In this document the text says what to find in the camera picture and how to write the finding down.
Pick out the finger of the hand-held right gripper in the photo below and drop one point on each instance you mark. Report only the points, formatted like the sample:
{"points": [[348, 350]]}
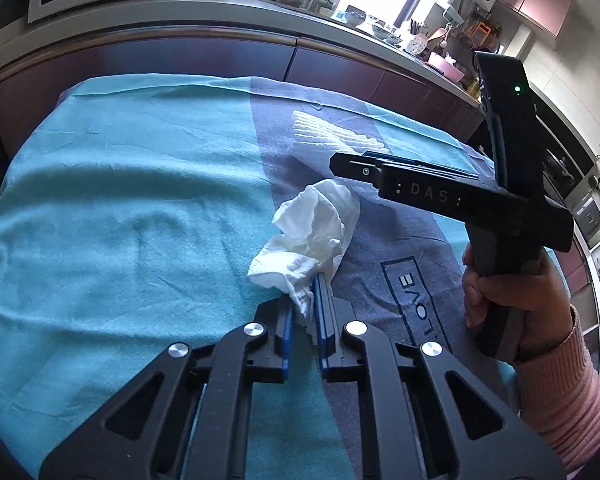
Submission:
{"points": [[355, 167], [420, 166]]}

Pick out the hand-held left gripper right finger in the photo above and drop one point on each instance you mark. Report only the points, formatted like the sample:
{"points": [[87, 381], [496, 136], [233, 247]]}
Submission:
{"points": [[322, 315]]}

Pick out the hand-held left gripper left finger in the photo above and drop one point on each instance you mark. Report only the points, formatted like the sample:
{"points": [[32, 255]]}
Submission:
{"points": [[286, 332]]}

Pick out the white tissue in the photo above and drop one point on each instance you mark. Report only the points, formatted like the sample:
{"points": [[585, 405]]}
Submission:
{"points": [[310, 230]]}

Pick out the person's right forearm pink sleeve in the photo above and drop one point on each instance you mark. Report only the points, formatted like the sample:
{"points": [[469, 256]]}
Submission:
{"points": [[570, 400]]}

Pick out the person's right hand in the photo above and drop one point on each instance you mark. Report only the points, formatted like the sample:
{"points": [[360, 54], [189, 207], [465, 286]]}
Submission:
{"points": [[535, 290]]}

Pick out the black built-in oven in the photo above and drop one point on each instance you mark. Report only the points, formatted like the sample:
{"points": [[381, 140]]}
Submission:
{"points": [[560, 160]]}

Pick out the pink bowl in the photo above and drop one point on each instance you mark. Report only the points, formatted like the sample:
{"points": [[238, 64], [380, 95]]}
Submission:
{"points": [[446, 67]]}

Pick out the white dotted utensil holder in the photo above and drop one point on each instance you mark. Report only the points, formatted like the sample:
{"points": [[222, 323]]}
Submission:
{"points": [[414, 45]]}

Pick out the teal printed tablecloth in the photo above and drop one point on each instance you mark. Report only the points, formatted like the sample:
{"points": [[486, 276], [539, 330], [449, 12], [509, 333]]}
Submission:
{"points": [[105, 210]]}

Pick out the dark kitchen counter cabinet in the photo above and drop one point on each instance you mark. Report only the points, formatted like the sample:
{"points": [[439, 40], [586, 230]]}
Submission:
{"points": [[155, 65]]}

